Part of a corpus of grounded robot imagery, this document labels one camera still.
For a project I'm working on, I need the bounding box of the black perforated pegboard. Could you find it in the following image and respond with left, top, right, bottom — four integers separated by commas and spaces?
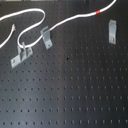
0, 0, 128, 128

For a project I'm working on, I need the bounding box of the grey metal clip middle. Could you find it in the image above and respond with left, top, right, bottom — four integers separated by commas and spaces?
40, 27, 53, 49

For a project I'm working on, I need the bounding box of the grey metal clip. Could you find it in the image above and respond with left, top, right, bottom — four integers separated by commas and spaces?
40, 27, 53, 49
11, 46, 33, 68
109, 20, 117, 44

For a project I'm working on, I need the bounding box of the grey metal clip left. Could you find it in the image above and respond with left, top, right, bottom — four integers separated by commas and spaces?
11, 46, 33, 68

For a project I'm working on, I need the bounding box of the grey metal clip right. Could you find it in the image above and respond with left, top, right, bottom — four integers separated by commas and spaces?
109, 20, 117, 44

